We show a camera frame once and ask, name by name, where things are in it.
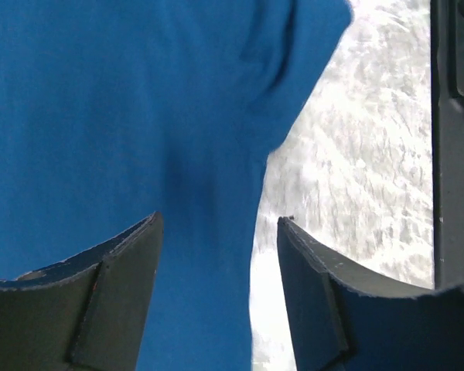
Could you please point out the black base beam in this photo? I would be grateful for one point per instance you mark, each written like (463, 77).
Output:
(447, 60)

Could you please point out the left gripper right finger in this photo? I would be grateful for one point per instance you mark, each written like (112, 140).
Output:
(344, 316)

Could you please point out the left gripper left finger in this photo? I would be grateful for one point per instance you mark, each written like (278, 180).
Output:
(84, 313)

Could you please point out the blue t shirt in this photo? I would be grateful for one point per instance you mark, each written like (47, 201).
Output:
(111, 110)

